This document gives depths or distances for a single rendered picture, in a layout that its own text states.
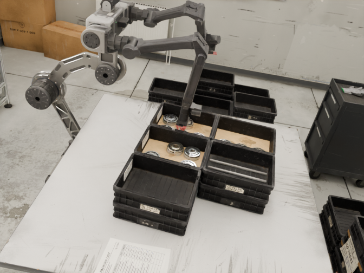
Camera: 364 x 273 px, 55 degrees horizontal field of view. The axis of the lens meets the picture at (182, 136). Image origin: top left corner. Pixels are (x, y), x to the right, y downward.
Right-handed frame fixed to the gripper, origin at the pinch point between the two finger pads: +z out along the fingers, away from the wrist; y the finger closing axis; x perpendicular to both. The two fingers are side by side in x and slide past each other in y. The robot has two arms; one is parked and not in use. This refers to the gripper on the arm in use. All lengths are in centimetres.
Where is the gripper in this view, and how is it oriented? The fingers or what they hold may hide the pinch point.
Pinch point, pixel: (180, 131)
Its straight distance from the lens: 227.0
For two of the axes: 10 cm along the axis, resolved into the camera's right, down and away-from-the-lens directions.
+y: 2.3, -5.3, 8.2
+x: -9.6, -2.8, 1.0
